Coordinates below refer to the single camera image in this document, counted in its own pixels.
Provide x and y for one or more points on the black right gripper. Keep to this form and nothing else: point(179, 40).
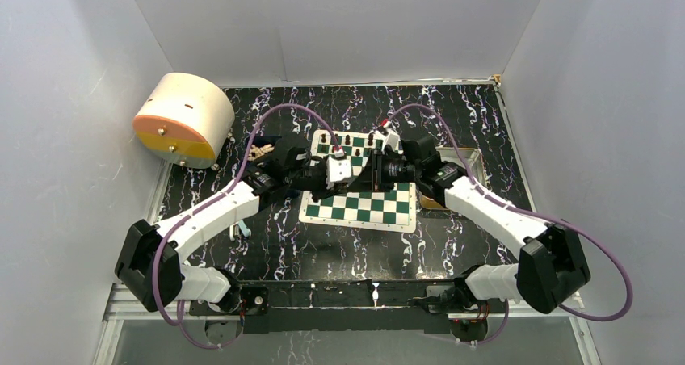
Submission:
point(371, 178)

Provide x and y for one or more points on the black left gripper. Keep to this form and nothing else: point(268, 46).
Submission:
point(323, 192)

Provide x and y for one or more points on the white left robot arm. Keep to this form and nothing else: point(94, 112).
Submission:
point(152, 260)

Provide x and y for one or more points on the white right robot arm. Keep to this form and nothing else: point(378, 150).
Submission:
point(550, 263)

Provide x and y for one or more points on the green white chess board mat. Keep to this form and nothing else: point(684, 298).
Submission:
point(392, 211)

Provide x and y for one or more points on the blue square tray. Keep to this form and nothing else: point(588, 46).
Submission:
point(263, 140)

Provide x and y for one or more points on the cream queen piece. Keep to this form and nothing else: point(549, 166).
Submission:
point(257, 152)

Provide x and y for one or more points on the small white blue clip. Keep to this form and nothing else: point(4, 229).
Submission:
point(239, 231)

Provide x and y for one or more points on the beige rectangular tin tray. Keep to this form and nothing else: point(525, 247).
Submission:
point(448, 155)

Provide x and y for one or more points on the cream orange cylindrical drum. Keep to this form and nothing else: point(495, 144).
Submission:
point(185, 120)

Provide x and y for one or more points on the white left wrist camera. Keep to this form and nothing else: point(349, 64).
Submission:
point(338, 170)

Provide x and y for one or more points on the black base frame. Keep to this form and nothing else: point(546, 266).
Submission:
point(438, 306)

